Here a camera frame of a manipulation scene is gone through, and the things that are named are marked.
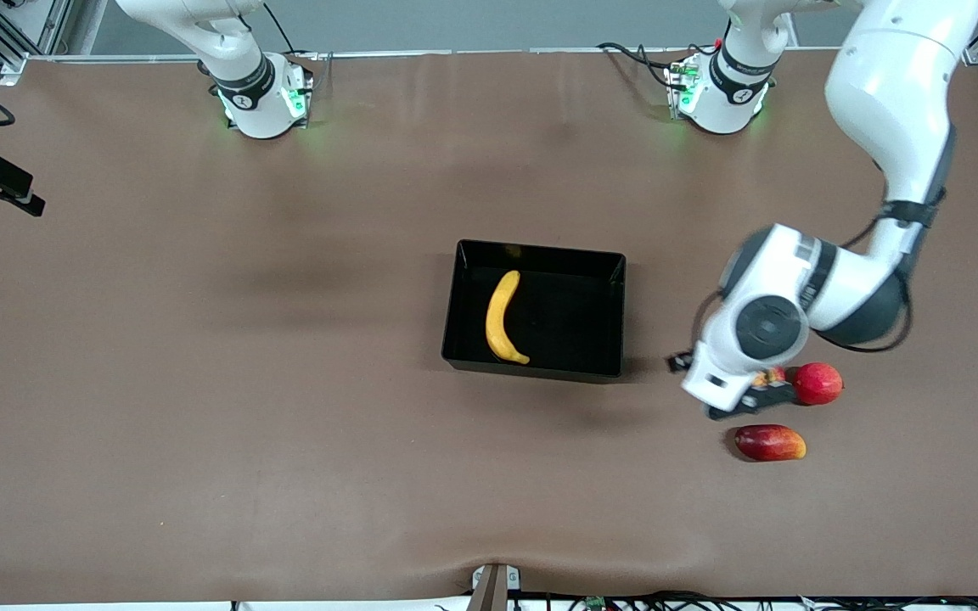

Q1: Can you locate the black plastic box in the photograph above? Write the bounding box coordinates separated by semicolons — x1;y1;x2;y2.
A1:
441;239;627;384

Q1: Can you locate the yellow banana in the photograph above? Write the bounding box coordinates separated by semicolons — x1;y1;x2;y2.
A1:
486;270;531;366

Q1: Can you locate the red yellow mango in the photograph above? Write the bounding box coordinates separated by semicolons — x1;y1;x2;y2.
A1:
733;424;807;462

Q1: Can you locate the red round peach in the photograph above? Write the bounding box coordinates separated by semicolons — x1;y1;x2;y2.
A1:
791;362;845;406

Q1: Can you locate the metal table clamp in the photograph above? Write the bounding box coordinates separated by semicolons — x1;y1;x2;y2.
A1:
468;563;521;611

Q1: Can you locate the brown table mat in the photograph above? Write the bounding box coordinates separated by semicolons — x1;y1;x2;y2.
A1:
0;47;978;605

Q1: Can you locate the black right arm base cable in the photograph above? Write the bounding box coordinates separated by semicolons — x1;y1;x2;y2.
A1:
261;0;324;94

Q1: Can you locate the black arm base cable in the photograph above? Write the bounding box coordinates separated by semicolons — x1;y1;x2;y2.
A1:
261;0;324;94
598;41;681;92

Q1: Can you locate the black left arm base cable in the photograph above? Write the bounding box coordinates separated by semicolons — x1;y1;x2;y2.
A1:
598;41;681;92

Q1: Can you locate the silver table edge rail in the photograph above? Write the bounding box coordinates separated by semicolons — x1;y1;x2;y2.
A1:
1;47;978;64

